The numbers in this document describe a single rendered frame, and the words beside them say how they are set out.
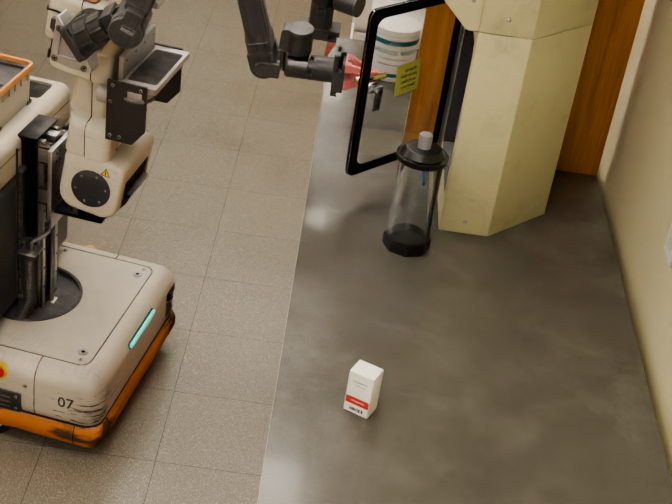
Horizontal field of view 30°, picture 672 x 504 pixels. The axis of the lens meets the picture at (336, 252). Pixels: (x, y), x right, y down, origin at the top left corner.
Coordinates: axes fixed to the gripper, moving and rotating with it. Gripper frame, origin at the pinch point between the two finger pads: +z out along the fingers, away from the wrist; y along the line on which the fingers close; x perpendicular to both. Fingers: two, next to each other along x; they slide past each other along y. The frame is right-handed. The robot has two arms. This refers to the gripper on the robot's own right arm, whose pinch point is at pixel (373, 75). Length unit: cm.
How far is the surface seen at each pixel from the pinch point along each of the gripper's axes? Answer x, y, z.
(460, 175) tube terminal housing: -19.1, -12.2, 21.1
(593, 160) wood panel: 18, -23, 57
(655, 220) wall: -29, -12, 62
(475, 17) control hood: -19.4, 23.7, 18.2
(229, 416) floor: 20, -119, -27
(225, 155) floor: 175, -118, -50
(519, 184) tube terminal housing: -13.9, -15.3, 34.9
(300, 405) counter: -86, -26, -6
